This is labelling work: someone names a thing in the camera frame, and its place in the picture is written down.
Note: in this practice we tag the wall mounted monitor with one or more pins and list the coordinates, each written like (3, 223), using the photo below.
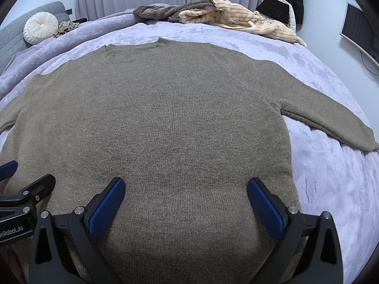
(358, 31)

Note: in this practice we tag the black and white bag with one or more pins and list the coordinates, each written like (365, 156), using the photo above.
(279, 10)

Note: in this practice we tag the cream striped ribbed garment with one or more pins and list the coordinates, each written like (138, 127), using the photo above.
(233, 16)

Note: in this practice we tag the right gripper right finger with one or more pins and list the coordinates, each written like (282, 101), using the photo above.
(321, 259)

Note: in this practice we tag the olive brown knit sweater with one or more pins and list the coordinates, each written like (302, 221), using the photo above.
(186, 125)

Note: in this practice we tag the lavender plush bed blanket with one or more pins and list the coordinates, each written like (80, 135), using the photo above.
(328, 175)

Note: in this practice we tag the round white pleated cushion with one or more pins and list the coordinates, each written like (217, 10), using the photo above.
(40, 26)

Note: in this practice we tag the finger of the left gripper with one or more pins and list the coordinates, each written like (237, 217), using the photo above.
(36, 191)
(8, 170)

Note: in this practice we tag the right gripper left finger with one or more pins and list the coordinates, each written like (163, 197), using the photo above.
(50, 260)

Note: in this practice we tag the dark brown fleece garment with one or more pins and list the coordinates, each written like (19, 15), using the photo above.
(170, 13)

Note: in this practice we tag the small beige crumpled cloth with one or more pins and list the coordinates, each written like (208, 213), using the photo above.
(65, 27)

